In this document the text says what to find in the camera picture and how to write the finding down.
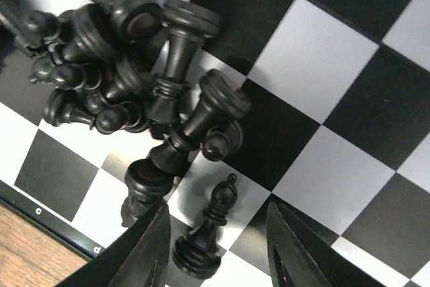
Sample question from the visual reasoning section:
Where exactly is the black chess knight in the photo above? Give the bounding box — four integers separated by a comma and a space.
120, 159, 174, 228

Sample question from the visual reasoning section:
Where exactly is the black and white chessboard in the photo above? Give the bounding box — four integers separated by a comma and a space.
1, 0, 429, 286

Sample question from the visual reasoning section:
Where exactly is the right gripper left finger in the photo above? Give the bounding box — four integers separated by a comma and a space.
58, 203, 171, 287

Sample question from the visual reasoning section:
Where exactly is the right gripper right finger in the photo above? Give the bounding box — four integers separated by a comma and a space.
267, 201, 413, 287

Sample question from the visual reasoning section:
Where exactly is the pile of black chess pieces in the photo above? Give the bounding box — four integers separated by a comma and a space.
0, 0, 253, 227

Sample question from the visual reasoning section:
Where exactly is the black chess king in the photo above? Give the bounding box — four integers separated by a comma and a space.
148, 69, 251, 174

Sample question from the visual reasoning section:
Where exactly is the black chess bishop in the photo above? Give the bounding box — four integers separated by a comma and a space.
172, 173, 238, 280

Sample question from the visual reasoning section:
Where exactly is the black chess queen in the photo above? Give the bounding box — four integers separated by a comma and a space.
145, 0, 221, 125

